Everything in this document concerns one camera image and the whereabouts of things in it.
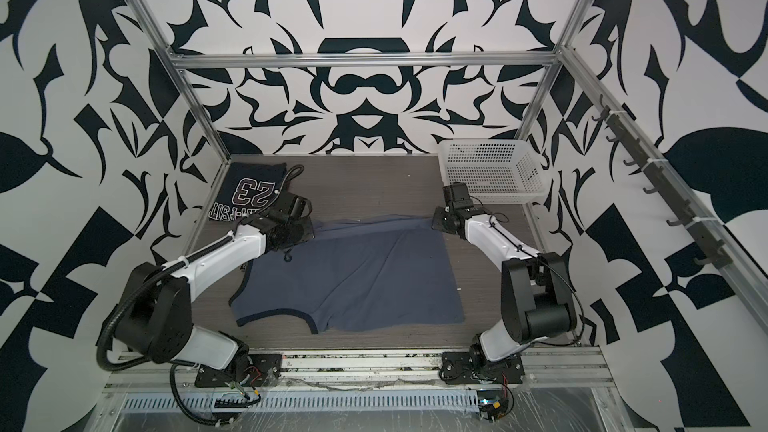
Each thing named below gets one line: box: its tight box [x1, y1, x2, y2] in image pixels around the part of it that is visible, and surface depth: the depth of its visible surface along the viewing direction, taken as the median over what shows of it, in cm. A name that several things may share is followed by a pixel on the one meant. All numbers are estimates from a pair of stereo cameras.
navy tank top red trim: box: [208, 162, 304, 221], surface depth 107 cm
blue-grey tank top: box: [230, 215, 465, 334], surface depth 88 cm
